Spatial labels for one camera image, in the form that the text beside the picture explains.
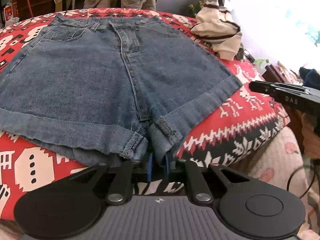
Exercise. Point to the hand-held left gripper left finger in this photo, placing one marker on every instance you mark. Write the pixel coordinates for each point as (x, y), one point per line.
(149, 166)

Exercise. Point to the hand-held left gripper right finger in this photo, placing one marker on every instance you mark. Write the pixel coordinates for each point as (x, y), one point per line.
(167, 166)

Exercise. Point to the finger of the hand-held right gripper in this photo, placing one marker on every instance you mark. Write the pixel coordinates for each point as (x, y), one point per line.
(261, 87)

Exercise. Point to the blue denim shorts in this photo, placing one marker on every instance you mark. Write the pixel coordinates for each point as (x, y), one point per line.
(100, 80)

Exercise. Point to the person's right hand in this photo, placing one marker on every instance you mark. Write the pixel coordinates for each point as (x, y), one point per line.
(312, 137)

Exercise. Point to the wooden nightstand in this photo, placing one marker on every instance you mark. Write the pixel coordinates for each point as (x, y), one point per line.
(272, 71)

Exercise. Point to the green plant leaf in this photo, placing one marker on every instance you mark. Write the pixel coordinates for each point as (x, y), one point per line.
(261, 62)

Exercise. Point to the dark blue fluffy cloth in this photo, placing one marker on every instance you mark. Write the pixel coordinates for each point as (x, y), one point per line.
(311, 76)

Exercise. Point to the red patterned blanket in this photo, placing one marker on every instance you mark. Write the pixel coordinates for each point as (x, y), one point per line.
(225, 130)

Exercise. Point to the white pink-print bedsheet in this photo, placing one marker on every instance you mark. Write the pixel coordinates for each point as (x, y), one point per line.
(275, 160)

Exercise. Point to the white striped sweater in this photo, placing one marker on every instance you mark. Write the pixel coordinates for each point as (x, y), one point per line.
(217, 35)

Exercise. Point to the yellow cardboard box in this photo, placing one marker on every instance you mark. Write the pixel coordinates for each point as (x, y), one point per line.
(62, 3)

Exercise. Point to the wooden drawer cabinet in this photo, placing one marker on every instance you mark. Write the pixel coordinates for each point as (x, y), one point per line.
(37, 2)

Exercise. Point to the red broom stick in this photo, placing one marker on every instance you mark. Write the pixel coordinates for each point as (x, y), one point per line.
(30, 5)

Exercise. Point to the red printed box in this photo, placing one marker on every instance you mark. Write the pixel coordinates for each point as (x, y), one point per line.
(10, 12)

